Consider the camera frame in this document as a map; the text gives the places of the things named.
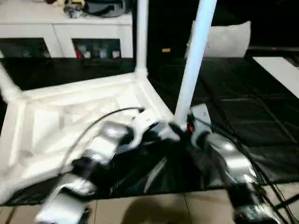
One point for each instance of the white glass-door cabinet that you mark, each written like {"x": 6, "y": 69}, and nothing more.
{"x": 70, "y": 28}

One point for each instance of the small yellow label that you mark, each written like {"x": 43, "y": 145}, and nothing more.
{"x": 166, "y": 50}

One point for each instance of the white flat panel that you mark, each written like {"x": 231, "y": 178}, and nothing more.
{"x": 280, "y": 72}

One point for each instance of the grey printed cushion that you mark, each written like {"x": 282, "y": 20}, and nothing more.
{"x": 229, "y": 39}

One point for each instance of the grey round bag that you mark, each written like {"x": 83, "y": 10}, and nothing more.
{"x": 105, "y": 7}

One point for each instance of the white plastic table top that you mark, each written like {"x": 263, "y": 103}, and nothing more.
{"x": 58, "y": 112}

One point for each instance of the small red box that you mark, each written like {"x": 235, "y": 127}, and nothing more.
{"x": 77, "y": 50}

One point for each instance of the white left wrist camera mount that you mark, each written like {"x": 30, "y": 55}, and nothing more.
{"x": 142, "y": 126}

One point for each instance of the black floor mat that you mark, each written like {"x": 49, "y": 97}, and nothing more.
{"x": 245, "y": 105}

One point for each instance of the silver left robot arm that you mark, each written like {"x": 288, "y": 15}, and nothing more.
{"x": 98, "y": 149}

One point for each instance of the white plastic table leg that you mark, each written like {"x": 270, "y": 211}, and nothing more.
{"x": 7, "y": 81}
{"x": 196, "y": 58}
{"x": 142, "y": 35}

